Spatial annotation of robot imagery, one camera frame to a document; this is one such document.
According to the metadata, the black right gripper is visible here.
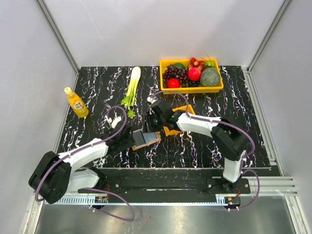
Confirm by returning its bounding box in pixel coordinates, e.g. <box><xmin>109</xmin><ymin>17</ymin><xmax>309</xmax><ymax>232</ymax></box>
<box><xmin>143</xmin><ymin>112</ymin><xmax>165</xmax><ymax>134</ymax></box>

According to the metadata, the orange leather card holder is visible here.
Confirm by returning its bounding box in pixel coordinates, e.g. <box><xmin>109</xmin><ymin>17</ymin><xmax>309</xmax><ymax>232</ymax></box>
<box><xmin>132</xmin><ymin>130</ymin><xmax>161</xmax><ymax>151</ymax></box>

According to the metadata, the small yellow plastic bin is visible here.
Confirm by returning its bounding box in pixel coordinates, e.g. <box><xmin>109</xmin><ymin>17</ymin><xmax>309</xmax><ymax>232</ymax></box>
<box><xmin>163</xmin><ymin>104</ymin><xmax>195</xmax><ymax>137</ymax></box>

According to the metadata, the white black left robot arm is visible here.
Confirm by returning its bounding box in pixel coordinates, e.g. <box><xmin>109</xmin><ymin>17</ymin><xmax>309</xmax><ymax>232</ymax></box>
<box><xmin>28</xmin><ymin>123</ymin><xmax>134</xmax><ymax>204</ymax></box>

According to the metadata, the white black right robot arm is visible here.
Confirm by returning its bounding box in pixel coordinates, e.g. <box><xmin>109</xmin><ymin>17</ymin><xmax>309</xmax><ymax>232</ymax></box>
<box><xmin>143</xmin><ymin>97</ymin><xmax>255</xmax><ymax>193</ymax></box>

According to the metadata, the red apple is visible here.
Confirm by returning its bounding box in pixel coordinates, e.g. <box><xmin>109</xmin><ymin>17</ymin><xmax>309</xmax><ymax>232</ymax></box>
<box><xmin>167</xmin><ymin>78</ymin><xmax>180</xmax><ymax>89</ymax></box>

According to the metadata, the green white celery stalk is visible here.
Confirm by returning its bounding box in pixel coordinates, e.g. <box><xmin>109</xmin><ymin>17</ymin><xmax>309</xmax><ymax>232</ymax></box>
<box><xmin>121</xmin><ymin>66</ymin><xmax>141</xmax><ymax>119</ymax></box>

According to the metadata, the dark blueberry cluster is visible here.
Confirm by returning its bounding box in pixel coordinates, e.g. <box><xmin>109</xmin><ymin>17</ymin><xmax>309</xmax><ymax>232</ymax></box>
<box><xmin>181</xmin><ymin>81</ymin><xmax>200</xmax><ymax>88</ymax></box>

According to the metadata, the purple grape bunch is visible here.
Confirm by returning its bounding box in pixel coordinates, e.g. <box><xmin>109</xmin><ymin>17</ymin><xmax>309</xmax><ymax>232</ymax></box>
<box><xmin>162</xmin><ymin>64</ymin><xmax>190</xmax><ymax>85</ymax></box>

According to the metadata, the yellow fruit tray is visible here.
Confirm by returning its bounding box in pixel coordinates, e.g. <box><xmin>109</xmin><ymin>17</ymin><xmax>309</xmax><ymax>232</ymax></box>
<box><xmin>159</xmin><ymin>58</ymin><xmax>224</xmax><ymax>94</ymax></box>

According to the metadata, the red pomegranate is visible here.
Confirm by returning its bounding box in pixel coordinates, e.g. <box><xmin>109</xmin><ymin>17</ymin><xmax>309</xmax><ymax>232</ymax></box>
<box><xmin>188</xmin><ymin>67</ymin><xmax>201</xmax><ymax>81</ymax></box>

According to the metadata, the green lime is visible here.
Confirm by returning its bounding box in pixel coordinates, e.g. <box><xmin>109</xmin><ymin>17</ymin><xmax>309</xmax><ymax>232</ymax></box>
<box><xmin>173</xmin><ymin>62</ymin><xmax>185</xmax><ymax>70</ymax></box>

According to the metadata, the yellow juice bottle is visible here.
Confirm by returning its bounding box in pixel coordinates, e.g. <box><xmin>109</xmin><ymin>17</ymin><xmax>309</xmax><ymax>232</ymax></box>
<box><xmin>64</xmin><ymin>87</ymin><xmax>89</xmax><ymax>118</ymax></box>

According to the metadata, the red cherry cluster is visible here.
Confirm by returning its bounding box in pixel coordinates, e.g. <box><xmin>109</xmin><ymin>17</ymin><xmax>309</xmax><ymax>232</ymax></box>
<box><xmin>188</xmin><ymin>58</ymin><xmax>206</xmax><ymax>71</ymax></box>

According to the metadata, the green netted melon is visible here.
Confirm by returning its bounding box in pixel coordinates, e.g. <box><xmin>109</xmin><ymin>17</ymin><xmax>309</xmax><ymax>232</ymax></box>
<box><xmin>200</xmin><ymin>68</ymin><xmax>220</xmax><ymax>87</ymax></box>

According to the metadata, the green apple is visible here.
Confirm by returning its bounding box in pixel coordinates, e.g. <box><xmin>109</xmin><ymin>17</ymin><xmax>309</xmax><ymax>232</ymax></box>
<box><xmin>204</xmin><ymin>60</ymin><xmax>215</xmax><ymax>68</ymax></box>

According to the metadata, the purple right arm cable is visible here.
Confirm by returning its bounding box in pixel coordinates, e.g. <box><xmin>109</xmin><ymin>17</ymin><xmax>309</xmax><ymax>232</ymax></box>
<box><xmin>147</xmin><ymin>90</ymin><xmax>261</xmax><ymax>212</ymax></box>

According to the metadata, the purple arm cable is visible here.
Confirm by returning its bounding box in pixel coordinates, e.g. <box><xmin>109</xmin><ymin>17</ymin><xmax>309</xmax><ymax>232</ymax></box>
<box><xmin>147</xmin><ymin>90</ymin><xmax>261</xmax><ymax>212</ymax></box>
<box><xmin>35</xmin><ymin>105</ymin><xmax>136</xmax><ymax>222</ymax></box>

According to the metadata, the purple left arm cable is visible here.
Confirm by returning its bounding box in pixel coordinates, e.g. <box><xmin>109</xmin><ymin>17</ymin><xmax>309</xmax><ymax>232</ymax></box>
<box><xmin>35</xmin><ymin>105</ymin><xmax>136</xmax><ymax>222</ymax></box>

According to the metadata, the white cable duct strip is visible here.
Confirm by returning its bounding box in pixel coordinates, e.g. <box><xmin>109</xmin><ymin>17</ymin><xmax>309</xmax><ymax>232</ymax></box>
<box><xmin>55</xmin><ymin>195</ymin><xmax>227</xmax><ymax>206</ymax></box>

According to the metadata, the aluminium rail frame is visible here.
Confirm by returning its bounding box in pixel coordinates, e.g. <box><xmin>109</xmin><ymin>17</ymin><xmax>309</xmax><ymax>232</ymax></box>
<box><xmin>242</xmin><ymin>67</ymin><xmax>298</xmax><ymax>197</ymax></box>

